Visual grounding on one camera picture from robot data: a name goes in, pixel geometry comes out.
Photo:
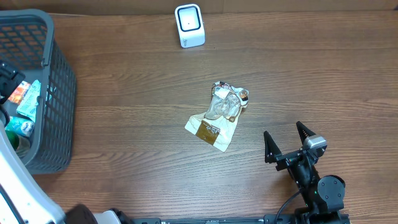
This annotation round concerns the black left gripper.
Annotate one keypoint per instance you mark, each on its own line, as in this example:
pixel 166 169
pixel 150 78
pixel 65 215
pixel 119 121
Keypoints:
pixel 10 79

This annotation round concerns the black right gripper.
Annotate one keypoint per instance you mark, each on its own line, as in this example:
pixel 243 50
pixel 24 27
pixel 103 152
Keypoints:
pixel 286 160

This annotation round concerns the light teal wrapper pack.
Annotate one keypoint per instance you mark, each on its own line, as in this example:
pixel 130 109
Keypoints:
pixel 28 105

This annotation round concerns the beige clear snack bag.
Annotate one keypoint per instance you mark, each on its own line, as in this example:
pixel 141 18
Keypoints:
pixel 217 125

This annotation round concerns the green lid jar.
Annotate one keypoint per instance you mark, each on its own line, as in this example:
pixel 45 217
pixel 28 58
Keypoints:
pixel 20 144

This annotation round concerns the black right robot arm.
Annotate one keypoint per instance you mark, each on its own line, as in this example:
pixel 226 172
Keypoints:
pixel 319 199

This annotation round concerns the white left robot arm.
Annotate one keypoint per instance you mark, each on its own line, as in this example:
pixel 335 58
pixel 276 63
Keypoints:
pixel 23 201

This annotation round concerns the white barcode scanner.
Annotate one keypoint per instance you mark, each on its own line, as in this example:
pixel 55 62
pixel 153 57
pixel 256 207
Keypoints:
pixel 190 25

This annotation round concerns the orange tissue pack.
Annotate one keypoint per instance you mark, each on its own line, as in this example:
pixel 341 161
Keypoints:
pixel 19 93

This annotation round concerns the dark grey plastic basket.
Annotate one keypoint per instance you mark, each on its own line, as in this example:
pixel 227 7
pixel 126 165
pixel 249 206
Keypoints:
pixel 28 43

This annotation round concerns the teal tissue pack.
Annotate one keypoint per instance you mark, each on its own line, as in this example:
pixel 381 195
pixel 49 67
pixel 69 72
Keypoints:
pixel 20 126

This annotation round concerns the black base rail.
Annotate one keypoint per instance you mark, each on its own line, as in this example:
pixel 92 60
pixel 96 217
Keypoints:
pixel 217 221

